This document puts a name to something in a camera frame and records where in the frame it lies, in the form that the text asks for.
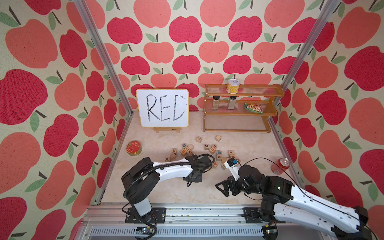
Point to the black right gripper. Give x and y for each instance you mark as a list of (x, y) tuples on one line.
[(224, 183)]

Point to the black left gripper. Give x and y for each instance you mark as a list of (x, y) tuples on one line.
[(199, 180)]

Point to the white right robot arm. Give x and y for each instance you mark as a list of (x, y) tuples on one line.
[(284, 201)]

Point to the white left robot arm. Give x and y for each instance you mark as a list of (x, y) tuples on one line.
[(142, 178)]

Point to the wooden block letter G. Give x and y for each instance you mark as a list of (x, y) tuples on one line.
[(219, 156)]

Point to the plain wooden block near K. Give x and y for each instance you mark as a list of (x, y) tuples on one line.
[(172, 156)]

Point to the wooden whiteboard easel stand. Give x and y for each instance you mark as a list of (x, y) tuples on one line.
[(157, 130)]

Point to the left glass spice jar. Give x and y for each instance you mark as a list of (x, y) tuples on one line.
[(216, 102)]

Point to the glass spice jar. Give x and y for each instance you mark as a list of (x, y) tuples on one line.
[(216, 102), (232, 102)]

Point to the wooden two-tier shelf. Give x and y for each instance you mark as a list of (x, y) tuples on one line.
[(238, 119)]

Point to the red soda can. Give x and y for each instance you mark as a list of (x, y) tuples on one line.
[(280, 166)]

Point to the round red tin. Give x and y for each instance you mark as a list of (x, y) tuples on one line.
[(134, 148)]

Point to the whiteboard with REC writing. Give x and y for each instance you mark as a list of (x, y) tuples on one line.
[(163, 108)]

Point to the right glass spice jar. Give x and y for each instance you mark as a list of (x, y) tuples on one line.
[(232, 102)]

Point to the green snack packet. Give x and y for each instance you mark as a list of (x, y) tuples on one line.
[(253, 108)]

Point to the yellow can on shelf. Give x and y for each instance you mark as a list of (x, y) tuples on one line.
[(233, 86)]

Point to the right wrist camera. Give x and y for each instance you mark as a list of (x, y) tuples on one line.
[(234, 166)]

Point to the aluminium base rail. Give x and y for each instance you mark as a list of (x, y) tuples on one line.
[(179, 222)]

